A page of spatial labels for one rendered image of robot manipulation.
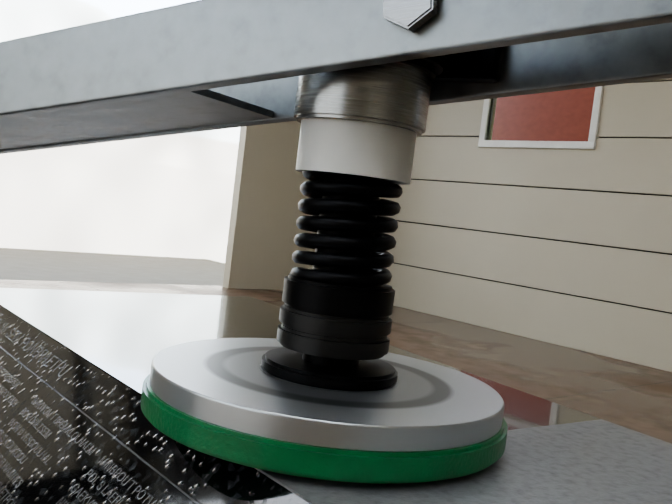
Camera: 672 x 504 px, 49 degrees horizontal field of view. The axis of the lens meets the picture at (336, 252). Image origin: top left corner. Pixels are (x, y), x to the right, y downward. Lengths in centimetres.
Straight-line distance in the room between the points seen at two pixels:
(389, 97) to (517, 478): 22
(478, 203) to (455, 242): 50
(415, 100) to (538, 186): 726
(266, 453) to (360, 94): 20
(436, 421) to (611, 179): 695
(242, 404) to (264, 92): 26
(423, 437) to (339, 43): 20
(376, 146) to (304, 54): 6
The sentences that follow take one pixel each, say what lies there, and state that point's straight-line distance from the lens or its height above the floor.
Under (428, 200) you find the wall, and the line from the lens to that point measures 852.
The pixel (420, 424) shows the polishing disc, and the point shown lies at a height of 90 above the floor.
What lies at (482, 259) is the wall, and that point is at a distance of 799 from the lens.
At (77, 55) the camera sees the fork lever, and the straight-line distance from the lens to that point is 51.
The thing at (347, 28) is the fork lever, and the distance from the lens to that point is 40.
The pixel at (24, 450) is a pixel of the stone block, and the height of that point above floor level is 82.
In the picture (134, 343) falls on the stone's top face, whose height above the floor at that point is 87.
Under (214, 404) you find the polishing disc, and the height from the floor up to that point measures 90.
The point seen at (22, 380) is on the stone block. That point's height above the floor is 84.
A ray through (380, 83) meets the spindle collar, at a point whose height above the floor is 107.
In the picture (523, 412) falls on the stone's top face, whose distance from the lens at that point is 58.
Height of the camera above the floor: 100
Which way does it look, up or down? 3 degrees down
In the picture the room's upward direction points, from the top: 7 degrees clockwise
